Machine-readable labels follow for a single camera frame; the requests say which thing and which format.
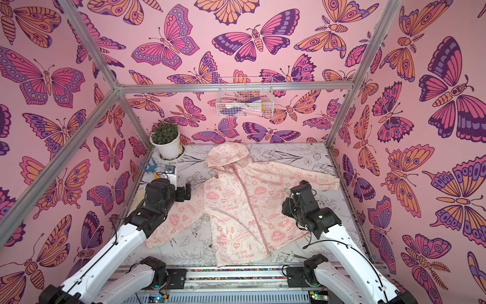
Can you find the potted green plant white pot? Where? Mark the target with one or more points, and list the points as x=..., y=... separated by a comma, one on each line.
x=165, y=137

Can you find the pink printed kids jacket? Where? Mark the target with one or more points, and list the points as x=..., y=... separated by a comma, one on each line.
x=244, y=204

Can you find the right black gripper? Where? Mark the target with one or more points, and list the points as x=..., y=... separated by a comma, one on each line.
x=290, y=207

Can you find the blue yellow garden rake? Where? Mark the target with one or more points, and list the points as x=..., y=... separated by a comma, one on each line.
x=150, y=166

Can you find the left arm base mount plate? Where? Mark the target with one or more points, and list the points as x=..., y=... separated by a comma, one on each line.
x=172, y=278

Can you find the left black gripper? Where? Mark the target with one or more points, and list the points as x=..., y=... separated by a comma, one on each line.
x=181, y=196

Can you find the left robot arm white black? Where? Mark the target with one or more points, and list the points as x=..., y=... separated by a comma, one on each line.
x=90, y=284

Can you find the white wire basket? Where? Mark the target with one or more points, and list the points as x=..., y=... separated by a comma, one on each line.
x=245, y=97

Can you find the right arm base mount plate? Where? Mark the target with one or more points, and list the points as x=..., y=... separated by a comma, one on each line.
x=303, y=276

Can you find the aluminium front rail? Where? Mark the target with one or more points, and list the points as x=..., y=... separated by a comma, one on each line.
x=256, y=284

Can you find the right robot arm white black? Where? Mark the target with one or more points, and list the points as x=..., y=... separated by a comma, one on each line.
x=362, y=283

